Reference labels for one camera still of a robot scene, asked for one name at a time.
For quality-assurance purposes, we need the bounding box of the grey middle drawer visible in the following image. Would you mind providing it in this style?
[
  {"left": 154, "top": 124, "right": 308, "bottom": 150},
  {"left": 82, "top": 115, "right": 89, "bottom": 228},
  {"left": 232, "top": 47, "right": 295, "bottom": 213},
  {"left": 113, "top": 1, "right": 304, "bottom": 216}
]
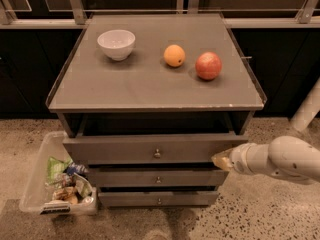
[{"left": 88, "top": 167, "right": 228, "bottom": 187}]

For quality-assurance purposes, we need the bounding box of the grey top drawer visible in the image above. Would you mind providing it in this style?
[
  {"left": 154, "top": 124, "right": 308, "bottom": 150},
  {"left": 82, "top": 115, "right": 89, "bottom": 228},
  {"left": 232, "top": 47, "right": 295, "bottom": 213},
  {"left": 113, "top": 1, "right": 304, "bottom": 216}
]
[{"left": 63, "top": 133, "right": 248, "bottom": 165}]

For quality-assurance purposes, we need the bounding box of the red apple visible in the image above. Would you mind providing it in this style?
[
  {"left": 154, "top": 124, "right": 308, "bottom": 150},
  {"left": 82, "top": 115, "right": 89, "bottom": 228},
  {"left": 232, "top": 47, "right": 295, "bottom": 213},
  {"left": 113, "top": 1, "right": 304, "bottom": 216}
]
[{"left": 195, "top": 52, "right": 222, "bottom": 81}]

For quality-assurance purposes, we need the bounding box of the grey drawer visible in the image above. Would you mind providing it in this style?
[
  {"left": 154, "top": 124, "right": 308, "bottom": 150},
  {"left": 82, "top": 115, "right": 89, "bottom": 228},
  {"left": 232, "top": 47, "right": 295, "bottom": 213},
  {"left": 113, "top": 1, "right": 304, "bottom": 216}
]
[
  {"left": 98, "top": 191, "right": 218, "bottom": 207},
  {"left": 88, "top": 167, "right": 228, "bottom": 187},
  {"left": 63, "top": 133, "right": 248, "bottom": 165}
]

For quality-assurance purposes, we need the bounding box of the green snack bag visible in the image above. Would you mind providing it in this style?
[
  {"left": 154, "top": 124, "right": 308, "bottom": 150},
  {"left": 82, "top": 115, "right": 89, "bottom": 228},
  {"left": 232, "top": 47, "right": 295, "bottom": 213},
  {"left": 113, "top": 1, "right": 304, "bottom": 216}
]
[{"left": 47, "top": 156, "right": 72, "bottom": 184}]

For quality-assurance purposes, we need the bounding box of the clear plastic bin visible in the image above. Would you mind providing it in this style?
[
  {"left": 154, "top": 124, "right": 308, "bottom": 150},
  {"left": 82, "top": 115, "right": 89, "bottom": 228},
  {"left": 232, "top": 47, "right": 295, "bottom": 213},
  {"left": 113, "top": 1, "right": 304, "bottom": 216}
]
[{"left": 19, "top": 131, "right": 97, "bottom": 215}]

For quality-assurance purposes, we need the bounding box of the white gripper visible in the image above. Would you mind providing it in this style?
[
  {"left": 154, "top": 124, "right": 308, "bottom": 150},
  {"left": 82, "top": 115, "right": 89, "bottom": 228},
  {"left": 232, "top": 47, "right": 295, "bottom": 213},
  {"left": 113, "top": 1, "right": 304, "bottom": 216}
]
[{"left": 211, "top": 143, "right": 264, "bottom": 175}]

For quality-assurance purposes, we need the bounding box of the white ceramic bowl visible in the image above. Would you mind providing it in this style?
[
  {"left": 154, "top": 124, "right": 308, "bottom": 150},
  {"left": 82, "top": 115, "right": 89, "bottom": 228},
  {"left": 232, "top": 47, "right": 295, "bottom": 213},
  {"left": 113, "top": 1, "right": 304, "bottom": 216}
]
[{"left": 97, "top": 29, "right": 136, "bottom": 61}]

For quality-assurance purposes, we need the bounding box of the metal railing frame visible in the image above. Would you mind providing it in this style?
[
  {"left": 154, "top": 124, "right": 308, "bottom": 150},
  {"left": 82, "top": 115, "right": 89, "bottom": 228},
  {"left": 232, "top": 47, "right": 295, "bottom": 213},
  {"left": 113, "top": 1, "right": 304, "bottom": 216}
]
[{"left": 0, "top": 0, "right": 320, "bottom": 29}]

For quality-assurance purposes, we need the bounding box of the brown snack packet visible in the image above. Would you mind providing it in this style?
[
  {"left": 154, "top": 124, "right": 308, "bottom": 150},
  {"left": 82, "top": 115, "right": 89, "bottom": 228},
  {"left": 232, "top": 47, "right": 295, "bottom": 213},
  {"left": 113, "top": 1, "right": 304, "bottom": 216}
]
[{"left": 52, "top": 187, "right": 78, "bottom": 204}]

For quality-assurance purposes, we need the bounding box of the blue snack bag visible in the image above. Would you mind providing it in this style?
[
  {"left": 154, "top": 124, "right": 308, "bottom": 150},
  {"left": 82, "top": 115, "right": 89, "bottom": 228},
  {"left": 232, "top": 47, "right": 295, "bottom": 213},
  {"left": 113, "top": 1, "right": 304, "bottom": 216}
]
[{"left": 65, "top": 162, "right": 88, "bottom": 176}]

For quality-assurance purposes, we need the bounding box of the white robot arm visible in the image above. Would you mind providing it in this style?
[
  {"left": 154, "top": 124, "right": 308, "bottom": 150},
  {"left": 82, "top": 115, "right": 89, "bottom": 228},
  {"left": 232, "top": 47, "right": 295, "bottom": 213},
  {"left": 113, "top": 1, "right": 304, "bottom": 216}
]
[{"left": 212, "top": 136, "right": 320, "bottom": 184}]

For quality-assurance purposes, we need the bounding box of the grey drawer cabinet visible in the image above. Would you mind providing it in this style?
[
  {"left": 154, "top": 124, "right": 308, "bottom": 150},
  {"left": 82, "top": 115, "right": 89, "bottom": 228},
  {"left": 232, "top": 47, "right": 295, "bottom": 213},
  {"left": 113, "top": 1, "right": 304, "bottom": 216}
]
[{"left": 47, "top": 14, "right": 266, "bottom": 194}]

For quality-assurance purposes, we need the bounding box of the grey bottom drawer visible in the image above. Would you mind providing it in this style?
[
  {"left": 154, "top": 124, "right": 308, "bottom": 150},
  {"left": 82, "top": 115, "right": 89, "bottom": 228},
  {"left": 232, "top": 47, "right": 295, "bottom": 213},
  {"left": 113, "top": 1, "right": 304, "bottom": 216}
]
[{"left": 98, "top": 191, "right": 218, "bottom": 207}]

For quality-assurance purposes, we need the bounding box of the orange fruit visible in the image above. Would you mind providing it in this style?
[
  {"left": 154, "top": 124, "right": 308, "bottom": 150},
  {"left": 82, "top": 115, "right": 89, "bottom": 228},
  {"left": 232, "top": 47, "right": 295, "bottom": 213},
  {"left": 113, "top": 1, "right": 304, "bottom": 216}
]
[{"left": 163, "top": 45, "right": 185, "bottom": 67}]

